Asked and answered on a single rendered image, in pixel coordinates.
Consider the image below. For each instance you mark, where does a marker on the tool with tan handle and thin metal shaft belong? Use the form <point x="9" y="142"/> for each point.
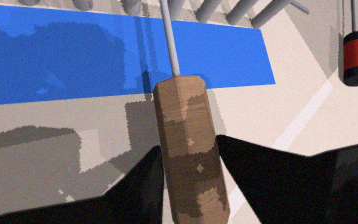
<point x="193" y="169"/>

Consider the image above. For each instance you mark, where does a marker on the blue tape strip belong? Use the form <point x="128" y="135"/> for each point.
<point x="49" y="54"/>

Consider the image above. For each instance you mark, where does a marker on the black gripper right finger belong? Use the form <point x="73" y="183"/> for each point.
<point x="289" y="188"/>

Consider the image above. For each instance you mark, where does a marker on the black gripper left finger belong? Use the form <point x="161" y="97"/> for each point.
<point x="136" y="199"/>

